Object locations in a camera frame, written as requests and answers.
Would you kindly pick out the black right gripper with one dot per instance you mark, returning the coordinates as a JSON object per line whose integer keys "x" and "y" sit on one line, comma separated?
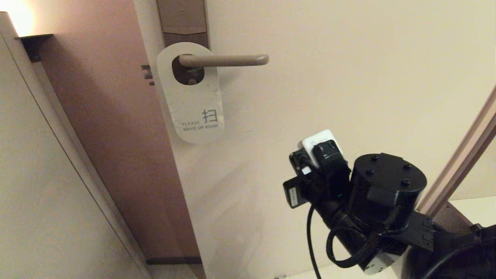
{"x": 310, "y": 190}

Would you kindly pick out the blue and white door hanger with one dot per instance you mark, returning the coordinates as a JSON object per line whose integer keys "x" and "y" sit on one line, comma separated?
{"x": 192, "y": 104}

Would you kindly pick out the white door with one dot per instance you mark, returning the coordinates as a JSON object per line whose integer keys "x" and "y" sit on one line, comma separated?
{"x": 348, "y": 77}

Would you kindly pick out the brown door jamb panel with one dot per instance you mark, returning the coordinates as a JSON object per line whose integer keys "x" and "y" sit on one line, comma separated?
{"x": 116, "y": 155}

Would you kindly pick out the brown door lock plate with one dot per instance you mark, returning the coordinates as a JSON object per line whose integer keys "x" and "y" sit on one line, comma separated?
{"x": 182, "y": 15}

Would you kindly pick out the white shelf board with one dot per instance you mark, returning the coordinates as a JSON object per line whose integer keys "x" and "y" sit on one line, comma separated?
{"x": 478, "y": 209}

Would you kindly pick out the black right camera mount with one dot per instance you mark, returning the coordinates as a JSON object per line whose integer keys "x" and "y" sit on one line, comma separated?
{"x": 331, "y": 159}

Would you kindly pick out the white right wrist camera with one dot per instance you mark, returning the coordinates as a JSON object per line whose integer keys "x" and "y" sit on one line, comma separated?
{"x": 319, "y": 139}

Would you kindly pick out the black wall lamp bracket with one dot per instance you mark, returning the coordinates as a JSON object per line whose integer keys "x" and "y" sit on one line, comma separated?
{"x": 35, "y": 44}

